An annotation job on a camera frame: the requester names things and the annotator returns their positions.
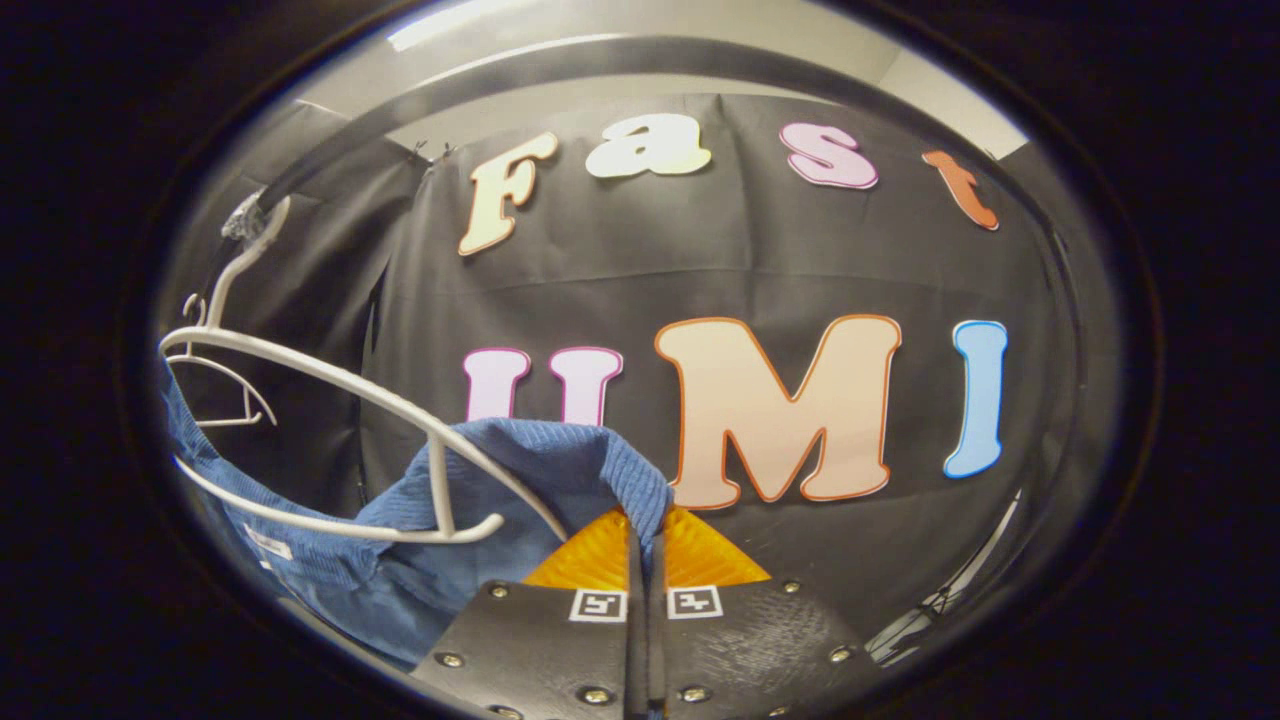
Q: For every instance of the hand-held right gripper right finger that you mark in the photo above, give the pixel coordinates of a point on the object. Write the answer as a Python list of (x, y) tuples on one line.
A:
[(750, 650)]

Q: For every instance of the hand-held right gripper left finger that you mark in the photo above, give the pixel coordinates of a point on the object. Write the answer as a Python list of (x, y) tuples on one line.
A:
[(540, 650)]

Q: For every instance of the white hanger with taped hook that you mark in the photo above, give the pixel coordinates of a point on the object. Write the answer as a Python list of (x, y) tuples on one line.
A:
[(441, 490)]

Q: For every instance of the white empty hanger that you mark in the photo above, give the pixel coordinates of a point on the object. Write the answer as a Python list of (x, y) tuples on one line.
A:
[(247, 405)]

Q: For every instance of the black clothes rack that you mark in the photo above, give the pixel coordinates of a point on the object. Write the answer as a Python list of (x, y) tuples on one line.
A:
[(700, 52)]

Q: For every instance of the black tripod stand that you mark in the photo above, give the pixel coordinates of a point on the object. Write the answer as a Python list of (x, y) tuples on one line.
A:
[(940, 600)]

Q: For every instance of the black backdrop cloth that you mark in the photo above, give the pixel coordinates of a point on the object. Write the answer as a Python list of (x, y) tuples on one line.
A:
[(750, 240)]

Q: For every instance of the clear tape wrap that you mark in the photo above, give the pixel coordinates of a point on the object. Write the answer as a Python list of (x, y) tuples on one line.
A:
[(245, 215)]

